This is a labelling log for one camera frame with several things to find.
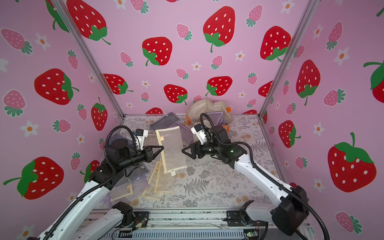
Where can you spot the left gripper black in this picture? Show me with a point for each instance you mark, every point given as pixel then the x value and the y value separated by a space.
pixel 148 155

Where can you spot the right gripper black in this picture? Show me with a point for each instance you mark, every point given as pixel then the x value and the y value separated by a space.
pixel 197 150

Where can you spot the yellow-trim mesh pouch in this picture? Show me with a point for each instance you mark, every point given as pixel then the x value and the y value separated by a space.
pixel 128 191
pixel 160 183
pixel 172 157

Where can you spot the beige canvas bag orange handles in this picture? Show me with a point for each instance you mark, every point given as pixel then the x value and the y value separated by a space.
pixel 219 113

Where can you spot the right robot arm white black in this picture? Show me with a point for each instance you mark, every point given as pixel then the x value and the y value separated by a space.
pixel 291 204

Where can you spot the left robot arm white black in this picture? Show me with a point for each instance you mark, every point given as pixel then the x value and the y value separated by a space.
pixel 99 184

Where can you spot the purple mesh pouch back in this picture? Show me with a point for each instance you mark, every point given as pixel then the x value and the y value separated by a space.
pixel 187 135

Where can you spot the grey mesh pouch left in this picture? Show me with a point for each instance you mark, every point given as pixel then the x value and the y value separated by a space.
pixel 136 171

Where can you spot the grey mesh pouch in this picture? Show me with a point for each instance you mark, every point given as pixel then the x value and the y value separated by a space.
pixel 136 171
pixel 165 122

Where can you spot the grey mesh pouch far back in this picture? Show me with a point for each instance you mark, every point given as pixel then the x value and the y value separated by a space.
pixel 165 122

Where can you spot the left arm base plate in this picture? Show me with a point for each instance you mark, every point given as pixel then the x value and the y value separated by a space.
pixel 133 219

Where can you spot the aluminium frame rail front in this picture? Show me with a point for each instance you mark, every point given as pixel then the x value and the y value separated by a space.
pixel 182 217

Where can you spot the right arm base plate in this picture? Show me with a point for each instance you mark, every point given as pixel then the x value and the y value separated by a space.
pixel 241 219

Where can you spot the left frame post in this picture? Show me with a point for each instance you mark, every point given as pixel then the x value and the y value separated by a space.
pixel 79 39

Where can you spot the frame post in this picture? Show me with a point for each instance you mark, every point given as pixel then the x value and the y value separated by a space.
pixel 79 39
pixel 296 38

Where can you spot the right frame post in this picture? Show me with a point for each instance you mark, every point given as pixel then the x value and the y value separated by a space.
pixel 296 38

